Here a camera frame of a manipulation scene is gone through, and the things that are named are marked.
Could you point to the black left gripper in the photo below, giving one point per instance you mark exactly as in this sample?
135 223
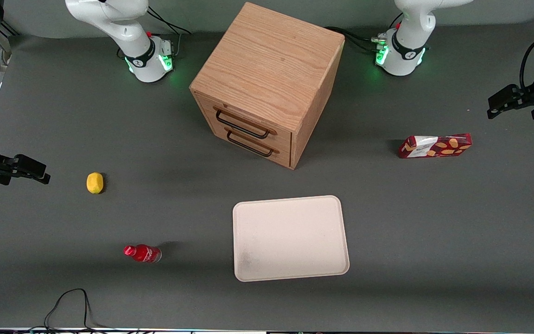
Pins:
530 98

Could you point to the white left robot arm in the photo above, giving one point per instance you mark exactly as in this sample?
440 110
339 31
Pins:
406 55

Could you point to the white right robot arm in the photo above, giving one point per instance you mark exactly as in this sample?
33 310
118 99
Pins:
109 18

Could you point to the red cookie box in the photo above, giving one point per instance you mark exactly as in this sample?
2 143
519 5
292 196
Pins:
436 146

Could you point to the beige rectangular tray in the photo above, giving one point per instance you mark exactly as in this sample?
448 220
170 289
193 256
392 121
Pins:
290 239

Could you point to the yellow lemon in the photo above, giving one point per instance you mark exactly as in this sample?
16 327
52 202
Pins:
94 183

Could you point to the red cola bottle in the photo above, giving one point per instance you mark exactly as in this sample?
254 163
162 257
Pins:
144 253

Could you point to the wooden drawer front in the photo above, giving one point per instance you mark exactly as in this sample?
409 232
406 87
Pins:
267 150
253 121

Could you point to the wooden drawer cabinet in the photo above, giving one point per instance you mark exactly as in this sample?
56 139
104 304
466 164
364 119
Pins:
267 65

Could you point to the grey metal frame post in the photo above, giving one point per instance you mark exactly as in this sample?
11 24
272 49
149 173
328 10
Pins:
9 37

